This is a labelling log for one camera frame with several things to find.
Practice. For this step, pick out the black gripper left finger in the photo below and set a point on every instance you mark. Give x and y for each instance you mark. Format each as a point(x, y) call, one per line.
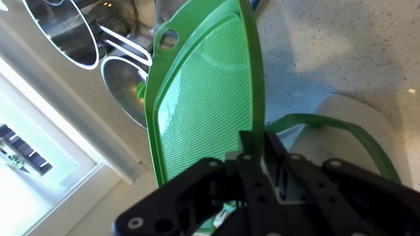
point(205, 197)

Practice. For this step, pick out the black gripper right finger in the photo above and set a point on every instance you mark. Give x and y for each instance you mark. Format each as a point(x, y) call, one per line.
point(349, 201)

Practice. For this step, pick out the green plastic bin lid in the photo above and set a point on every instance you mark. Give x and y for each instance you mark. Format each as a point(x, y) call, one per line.
point(205, 96)

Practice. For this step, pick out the white plastic compost bin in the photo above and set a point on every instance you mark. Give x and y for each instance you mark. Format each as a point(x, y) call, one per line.
point(363, 118)

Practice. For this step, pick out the stainless steel colander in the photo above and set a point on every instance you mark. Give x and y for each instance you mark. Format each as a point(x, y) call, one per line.
point(125, 92)

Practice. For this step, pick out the white framed kitchen window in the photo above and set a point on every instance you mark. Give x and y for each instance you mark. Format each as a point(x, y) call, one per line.
point(31, 175)

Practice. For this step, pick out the large stainless steel pot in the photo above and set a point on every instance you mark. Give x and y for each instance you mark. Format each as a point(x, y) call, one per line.
point(61, 30)

